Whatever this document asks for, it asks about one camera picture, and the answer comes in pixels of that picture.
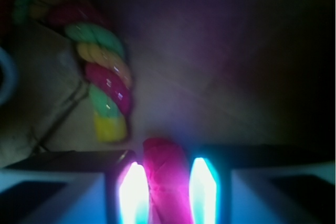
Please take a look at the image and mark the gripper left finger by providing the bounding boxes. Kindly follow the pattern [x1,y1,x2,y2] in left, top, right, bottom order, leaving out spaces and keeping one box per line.
[1,150,149,223]

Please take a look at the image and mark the multicolour braided rope toy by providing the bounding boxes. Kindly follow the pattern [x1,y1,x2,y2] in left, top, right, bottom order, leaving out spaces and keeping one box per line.
[12,0,132,142]

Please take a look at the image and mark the pink plush bunny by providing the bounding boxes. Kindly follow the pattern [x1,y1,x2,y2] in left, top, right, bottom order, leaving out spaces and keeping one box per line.
[1,47,19,106]

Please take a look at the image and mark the brown paper bag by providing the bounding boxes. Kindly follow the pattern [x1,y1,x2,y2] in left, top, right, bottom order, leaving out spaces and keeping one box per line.
[1,0,335,166]

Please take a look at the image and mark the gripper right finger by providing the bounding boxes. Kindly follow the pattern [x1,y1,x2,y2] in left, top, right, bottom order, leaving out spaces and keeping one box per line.
[189,145,335,223]

